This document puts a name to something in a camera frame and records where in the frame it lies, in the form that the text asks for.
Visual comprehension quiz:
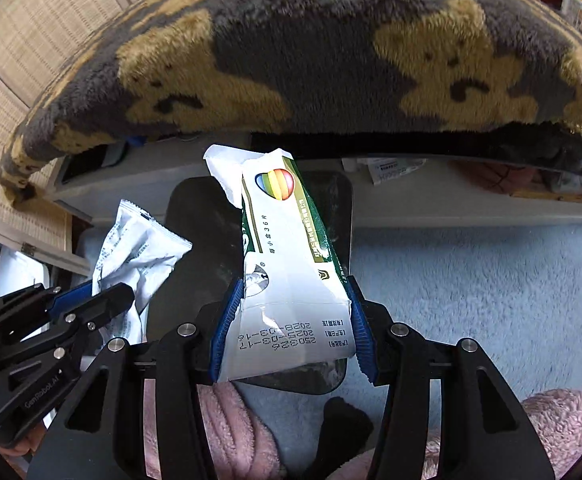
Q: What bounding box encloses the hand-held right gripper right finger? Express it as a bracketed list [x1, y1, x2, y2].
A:
[346, 276, 556, 480]

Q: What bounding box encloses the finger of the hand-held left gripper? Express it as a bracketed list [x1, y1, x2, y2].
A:
[0, 284, 136, 363]
[0, 280, 96, 333]

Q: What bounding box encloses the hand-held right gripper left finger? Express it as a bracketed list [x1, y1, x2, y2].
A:
[27, 277, 246, 480]

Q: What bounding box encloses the white foil sachet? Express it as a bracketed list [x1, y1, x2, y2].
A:
[91, 199, 193, 341]

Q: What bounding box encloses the black trash bin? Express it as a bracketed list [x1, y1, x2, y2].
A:
[146, 170, 356, 396]

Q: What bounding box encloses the white and green carton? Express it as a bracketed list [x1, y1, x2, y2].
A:
[203, 144, 357, 381]

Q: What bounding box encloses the pink fleece clothing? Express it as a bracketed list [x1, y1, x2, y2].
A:
[141, 380, 582, 480]

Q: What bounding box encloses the white medicine box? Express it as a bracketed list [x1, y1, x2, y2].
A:
[368, 157, 428, 187]

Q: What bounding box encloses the orange basketball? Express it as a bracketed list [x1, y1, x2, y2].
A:
[458, 162, 539, 196]

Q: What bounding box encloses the bamboo folding screen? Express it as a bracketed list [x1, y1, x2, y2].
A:
[0, 0, 182, 276]

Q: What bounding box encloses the teddy bear print blanket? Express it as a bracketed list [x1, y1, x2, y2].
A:
[0, 0, 582, 206]

